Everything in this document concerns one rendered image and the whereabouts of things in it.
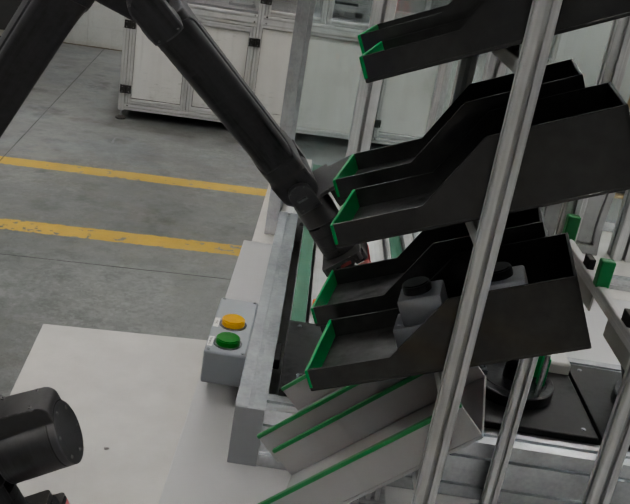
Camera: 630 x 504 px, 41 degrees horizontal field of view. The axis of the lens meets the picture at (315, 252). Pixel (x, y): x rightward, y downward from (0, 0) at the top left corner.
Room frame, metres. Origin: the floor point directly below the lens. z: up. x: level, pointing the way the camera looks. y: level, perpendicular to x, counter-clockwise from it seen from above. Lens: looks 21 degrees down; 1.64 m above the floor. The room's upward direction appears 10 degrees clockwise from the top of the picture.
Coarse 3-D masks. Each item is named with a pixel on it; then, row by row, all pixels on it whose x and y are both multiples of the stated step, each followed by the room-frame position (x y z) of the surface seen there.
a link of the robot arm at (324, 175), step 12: (348, 156) 1.24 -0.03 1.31; (324, 168) 1.24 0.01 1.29; (336, 168) 1.23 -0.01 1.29; (324, 180) 1.22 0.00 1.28; (288, 192) 1.17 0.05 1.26; (300, 192) 1.17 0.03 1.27; (312, 192) 1.18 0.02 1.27; (324, 192) 1.20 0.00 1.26; (300, 204) 1.18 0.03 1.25; (312, 204) 1.19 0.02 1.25
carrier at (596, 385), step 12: (576, 372) 1.35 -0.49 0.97; (588, 372) 1.35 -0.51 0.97; (600, 372) 1.36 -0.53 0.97; (612, 372) 1.37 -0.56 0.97; (576, 384) 1.30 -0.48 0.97; (588, 384) 1.31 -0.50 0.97; (600, 384) 1.32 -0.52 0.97; (612, 384) 1.32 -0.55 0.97; (588, 396) 1.26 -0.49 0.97; (600, 396) 1.27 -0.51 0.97; (612, 396) 1.26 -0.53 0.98; (588, 408) 1.22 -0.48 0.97; (600, 408) 1.23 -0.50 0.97; (612, 408) 1.24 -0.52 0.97; (600, 420) 1.19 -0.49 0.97; (600, 432) 1.15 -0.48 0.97; (600, 444) 1.14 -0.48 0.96
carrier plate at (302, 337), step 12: (288, 324) 1.35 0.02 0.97; (300, 324) 1.35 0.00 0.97; (312, 324) 1.36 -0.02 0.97; (288, 336) 1.30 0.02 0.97; (300, 336) 1.31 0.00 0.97; (312, 336) 1.31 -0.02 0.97; (288, 348) 1.26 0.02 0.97; (300, 348) 1.26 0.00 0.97; (312, 348) 1.27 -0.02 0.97; (288, 360) 1.21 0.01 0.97; (300, 360) 1.22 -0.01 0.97; (288, 372) 1.18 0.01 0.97; (300, 372) 1.18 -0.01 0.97
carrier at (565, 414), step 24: (552, 360) 1.34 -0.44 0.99; (504, 384) 1.22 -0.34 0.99; (552, 384) 1.25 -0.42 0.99; (504, 408) 1.18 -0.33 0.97; (528, 408) 1.19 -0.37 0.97; (552, 408) 1.20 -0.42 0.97; (576, 408) 1.22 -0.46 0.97; (528, 432) 1.13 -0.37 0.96; (552, 432) 1.13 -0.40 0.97; (576, 432) 1.14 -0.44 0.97
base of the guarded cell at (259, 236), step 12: (264, 204) 2.28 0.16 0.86; (264, 216) 2.19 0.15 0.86; (264, 228) 2.09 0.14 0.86; (252, 240) 1.99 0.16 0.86; (264, 240) 2.01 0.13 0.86; (300, 240) 2.05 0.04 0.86; (600, 240) 2.48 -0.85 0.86; (600, 252) 2.36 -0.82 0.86; (624, 264) 2.29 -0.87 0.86; (624, 300) 2.02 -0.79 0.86
